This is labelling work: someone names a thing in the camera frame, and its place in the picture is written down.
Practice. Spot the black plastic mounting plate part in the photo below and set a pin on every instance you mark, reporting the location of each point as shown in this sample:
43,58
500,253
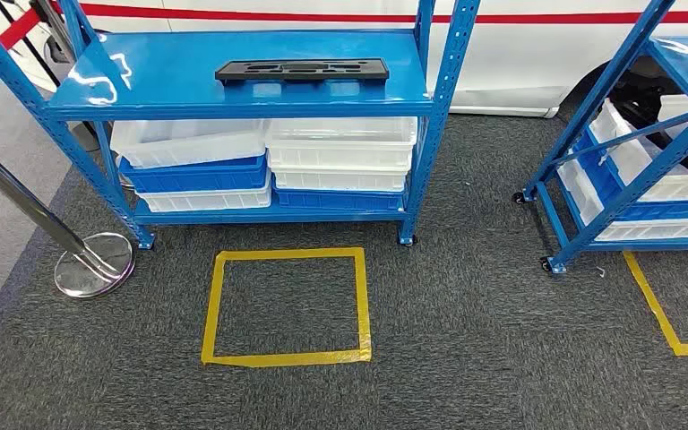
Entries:
302,72

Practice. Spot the blue metal shelf rack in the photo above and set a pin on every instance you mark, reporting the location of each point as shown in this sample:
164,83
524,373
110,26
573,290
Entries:
604,89
172,77

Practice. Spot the yellow floor tape square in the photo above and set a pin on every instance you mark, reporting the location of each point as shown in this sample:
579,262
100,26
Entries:
287,358
652,302

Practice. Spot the red barrier belt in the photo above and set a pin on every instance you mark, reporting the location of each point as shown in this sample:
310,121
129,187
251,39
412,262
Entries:
320,16

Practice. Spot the white car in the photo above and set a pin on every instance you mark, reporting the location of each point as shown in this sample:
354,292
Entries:
528,59

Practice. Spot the black rubber strip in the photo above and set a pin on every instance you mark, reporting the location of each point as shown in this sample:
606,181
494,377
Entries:
685,155

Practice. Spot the chrome stanchion post with base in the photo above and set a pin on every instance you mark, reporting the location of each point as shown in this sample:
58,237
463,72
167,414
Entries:
92,267

